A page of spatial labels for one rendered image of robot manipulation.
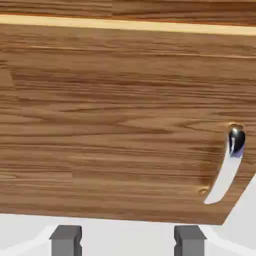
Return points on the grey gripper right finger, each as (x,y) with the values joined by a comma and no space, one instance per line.
(189,240)

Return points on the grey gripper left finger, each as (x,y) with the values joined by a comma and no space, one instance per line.
(65,240)

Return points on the large wooden cabinet door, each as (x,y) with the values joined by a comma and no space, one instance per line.
(112,124)

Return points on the wooden cabinet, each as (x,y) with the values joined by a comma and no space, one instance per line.
(60,19)

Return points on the wooden cabinet front panel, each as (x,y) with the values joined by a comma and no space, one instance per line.
(140,9)

